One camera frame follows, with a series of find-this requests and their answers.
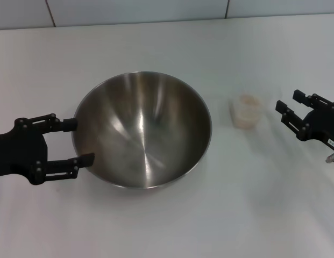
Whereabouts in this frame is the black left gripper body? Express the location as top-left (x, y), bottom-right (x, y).
top-left (0, 118), bottom-right (51, 186)

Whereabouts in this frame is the clear plastic cup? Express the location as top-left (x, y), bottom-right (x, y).
top-left (209, 85), bottom-right (282, 130)

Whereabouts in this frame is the stainless steel mixing bowl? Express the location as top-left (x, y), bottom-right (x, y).
top-left (71, 71), bottom-right (212, 190)

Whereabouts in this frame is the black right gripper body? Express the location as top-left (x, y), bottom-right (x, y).
top-left (297, 102), bottom-right (334, 151)

